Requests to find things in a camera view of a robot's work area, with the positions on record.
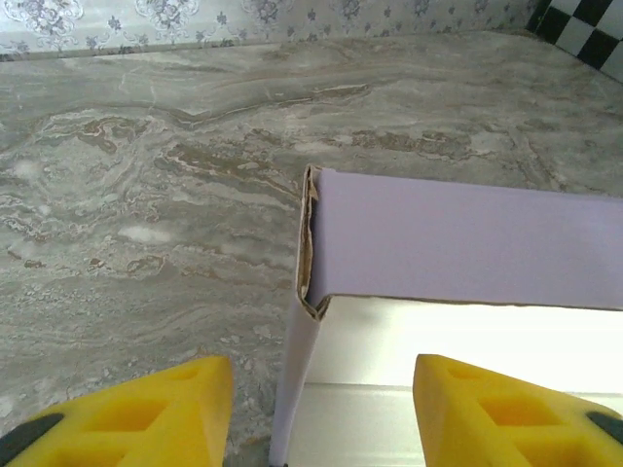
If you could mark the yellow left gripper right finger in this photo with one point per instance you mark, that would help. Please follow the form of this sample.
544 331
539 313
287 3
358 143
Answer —
511 428

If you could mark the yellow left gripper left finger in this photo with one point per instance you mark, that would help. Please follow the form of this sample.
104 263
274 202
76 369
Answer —
121 428

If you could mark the black white checkerboard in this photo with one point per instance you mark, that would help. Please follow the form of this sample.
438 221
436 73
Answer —
584 29

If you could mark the white lavender paper box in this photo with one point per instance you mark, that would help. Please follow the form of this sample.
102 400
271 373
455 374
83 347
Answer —
438 243

